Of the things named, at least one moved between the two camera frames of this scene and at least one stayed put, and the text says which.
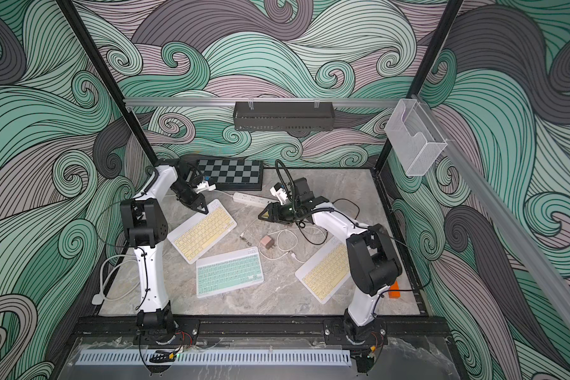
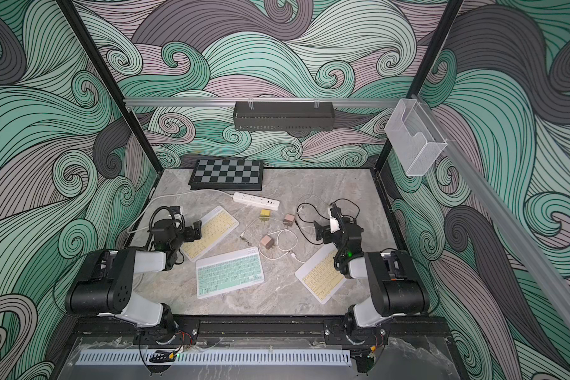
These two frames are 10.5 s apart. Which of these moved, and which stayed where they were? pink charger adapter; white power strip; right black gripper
Moved: right black gripper
Stayed: white power strip; pink charger adapter
